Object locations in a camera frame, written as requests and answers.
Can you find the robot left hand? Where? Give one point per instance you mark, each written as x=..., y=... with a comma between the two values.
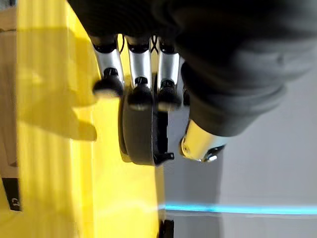
x=223, y=62

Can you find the cardboard box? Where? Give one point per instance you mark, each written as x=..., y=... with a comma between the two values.
x=8, y=99

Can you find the black shelf caster wheel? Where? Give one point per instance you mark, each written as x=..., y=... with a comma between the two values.
x=167, y=228

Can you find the yellow metal shelf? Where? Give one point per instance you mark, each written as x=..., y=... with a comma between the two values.
x=86, y=148

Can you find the blue floor tape line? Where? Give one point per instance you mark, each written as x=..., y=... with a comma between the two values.
x=237, y=209

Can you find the black plastic housing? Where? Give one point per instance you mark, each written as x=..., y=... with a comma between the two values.
x=138, y=134

